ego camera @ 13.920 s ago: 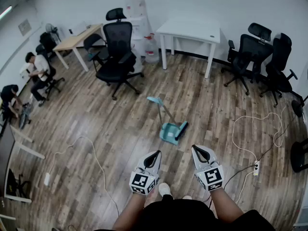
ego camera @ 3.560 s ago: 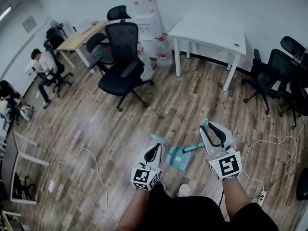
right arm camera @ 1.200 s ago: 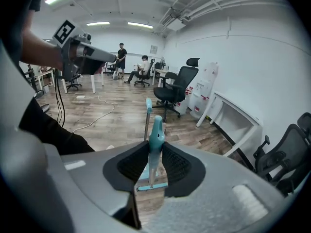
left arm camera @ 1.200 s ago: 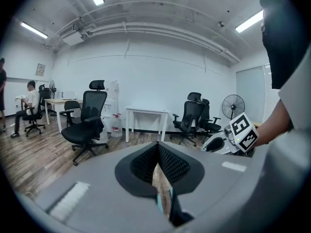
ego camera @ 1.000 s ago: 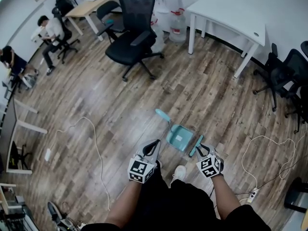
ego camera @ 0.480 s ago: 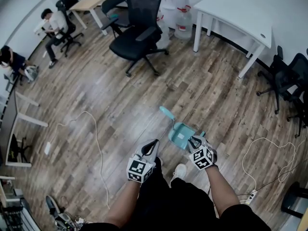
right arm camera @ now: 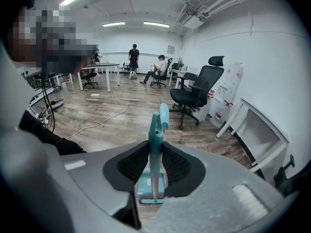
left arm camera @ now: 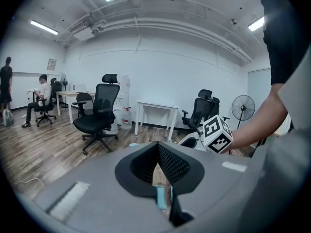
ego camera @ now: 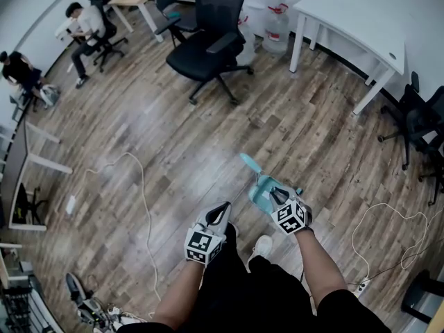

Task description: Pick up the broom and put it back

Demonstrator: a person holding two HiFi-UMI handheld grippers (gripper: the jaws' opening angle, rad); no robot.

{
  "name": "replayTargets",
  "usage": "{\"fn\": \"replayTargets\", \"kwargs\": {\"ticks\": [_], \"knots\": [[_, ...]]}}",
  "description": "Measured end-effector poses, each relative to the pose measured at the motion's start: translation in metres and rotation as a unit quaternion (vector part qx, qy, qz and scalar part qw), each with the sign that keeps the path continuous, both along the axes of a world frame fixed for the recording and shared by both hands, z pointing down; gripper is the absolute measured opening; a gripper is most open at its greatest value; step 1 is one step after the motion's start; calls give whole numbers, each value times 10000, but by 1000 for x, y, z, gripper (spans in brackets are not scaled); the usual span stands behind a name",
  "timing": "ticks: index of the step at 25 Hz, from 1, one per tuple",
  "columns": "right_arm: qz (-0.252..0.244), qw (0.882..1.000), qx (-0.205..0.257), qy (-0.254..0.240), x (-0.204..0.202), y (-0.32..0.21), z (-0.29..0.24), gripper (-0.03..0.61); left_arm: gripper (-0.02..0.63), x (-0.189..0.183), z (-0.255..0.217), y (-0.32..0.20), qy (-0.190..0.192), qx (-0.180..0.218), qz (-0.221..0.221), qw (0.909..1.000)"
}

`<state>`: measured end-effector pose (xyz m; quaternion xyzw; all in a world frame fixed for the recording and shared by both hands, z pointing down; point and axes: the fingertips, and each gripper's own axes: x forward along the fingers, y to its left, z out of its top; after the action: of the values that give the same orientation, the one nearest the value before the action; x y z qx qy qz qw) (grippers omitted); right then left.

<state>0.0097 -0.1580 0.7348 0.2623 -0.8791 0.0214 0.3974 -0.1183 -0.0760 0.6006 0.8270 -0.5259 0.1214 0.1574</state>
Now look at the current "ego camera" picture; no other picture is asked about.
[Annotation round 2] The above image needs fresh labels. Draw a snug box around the person's white shoe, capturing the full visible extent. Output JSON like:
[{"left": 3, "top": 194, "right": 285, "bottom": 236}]
[{"left": 248, "top": 234, "right": 274, "bottom": 262}]

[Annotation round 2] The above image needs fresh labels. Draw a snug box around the person's right forearm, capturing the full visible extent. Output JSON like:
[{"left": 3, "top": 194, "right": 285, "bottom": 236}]
[{"left": 295, "top": 227, "right": 348, "bottom": 307}]

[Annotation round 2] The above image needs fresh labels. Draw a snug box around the white box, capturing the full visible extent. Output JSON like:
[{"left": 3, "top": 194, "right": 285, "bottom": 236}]
[{"left": 54, "top": 18, "right": 76, "bottom": 41}]

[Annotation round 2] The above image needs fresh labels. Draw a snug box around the black mesh headrest office chair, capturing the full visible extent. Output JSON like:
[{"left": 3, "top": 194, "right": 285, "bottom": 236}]
[
  {"left": 154, "top": 0, "right": 255, "bottom": 106},
  {"left": 377, "top": 71, "right": 444, "bottom": 171}
]

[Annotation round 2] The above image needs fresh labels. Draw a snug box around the teal broom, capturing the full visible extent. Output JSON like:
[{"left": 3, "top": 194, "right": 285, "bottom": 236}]
[{"left": 258, "top": 174, "right": 303, "bottom": 200}]

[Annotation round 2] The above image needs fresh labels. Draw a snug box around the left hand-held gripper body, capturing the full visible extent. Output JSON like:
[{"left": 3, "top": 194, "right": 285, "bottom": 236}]
[{"left": 183, "top": 222, "right": 228, "bottom": 266}]

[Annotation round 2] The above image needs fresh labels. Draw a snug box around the dark desk with white legs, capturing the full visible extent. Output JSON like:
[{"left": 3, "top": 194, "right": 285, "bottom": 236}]
[{"left": 6, "top": 119, "right": 74, "bottom": 232}]

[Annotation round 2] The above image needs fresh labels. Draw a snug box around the teal dustpan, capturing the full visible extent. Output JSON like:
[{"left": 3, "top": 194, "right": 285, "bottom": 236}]
[{"left": 239, "top": 153, "right": 278, "bottom": 216}]

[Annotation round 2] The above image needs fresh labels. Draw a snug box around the person's left forearm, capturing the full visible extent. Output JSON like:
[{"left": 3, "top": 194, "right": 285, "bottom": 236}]
[{"left": 152, "top": 260, "right": 205, "bottom": 325}]

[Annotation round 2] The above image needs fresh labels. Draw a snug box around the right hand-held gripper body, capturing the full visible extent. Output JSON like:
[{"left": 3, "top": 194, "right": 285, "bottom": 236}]
[{"left": 269, "top": 195, "right": 314, "bottom": 237}]

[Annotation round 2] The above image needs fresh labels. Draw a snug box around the grey floor device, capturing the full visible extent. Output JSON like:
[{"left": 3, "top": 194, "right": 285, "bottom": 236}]
[{"left": 40, "top": 84, "right": 62, "bottom": 110}]

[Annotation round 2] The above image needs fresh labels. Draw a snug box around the black wire rack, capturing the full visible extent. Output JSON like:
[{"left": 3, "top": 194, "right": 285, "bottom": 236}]
[{"left": 0, "top": 275, "right": 65, "bottom": 333}]

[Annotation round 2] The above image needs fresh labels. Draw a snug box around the person's black clothing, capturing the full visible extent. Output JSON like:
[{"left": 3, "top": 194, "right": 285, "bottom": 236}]
[{"left": 117, "top": 222, "right": 393, "bottom": 333}]

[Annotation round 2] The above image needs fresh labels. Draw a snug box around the clear water jug red cap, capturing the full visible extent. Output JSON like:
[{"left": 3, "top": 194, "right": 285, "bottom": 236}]
[
  {"left": 262, "top": 3, "right": 291, "bottom": 56},
  {"left": 237, "top": 15, "right": 258, "bottom": 66}
]

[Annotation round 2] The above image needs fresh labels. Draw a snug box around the white floor cable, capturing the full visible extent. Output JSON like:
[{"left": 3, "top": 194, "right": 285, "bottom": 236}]
[
  {"left": 350, "top": 202, "right": 444, "bottom": 284},
  {"left": 83, "top": 152, "right": 162, "bottom": 303}
]

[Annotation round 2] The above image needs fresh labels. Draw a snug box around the white table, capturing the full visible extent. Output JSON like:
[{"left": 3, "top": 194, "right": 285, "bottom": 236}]
[{"left": 289, "top": 0, "right": 407, "bottom": 116}]

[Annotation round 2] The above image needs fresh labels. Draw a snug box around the tangle of cables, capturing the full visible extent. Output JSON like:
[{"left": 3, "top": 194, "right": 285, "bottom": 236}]
[{"left": 74, "top": 289, "right": 148, "bottom": 333}]

